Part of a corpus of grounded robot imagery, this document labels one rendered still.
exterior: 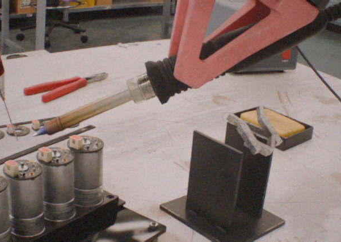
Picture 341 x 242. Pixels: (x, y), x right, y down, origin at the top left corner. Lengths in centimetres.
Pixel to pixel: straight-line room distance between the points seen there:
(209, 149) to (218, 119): 22
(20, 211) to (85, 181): 6
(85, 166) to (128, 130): 19
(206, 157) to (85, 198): 9
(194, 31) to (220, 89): 42
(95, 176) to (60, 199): 3
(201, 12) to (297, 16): 5
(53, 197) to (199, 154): 11
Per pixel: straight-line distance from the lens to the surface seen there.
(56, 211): 35
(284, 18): 27
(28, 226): 33
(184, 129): 56
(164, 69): 29
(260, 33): 28
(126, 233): 36
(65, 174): 34
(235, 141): 40
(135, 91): 29
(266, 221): 40
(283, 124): 56
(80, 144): 35
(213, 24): 79
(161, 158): 49
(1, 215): 31
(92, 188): 36
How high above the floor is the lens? 96
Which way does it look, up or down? 21 degrees down
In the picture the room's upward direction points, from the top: 5 degrees clockwise
